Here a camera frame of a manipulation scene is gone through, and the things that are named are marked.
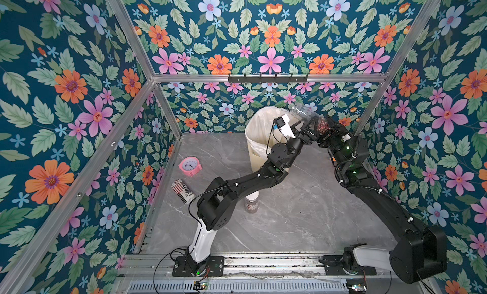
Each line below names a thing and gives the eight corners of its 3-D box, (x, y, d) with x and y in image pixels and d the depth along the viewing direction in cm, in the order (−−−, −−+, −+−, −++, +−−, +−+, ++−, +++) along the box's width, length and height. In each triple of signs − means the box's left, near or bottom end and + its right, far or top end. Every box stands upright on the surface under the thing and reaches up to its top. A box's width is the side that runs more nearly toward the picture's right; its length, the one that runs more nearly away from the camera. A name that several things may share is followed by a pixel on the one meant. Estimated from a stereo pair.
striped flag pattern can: (171, 187, 98) (168, 184, 95) (181, 180, 101) (179, 177, 98) (185, 205, 92) (183, 202, 89) (195, 197, 94) (193, 194, 91)
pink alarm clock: (176, 168, 106) (175, 165, 103) (190, 156, 111) (188, 153, 109) (192, 178, 101) (190, 175, 99) (205, 165, 107) (204, 162, 105)
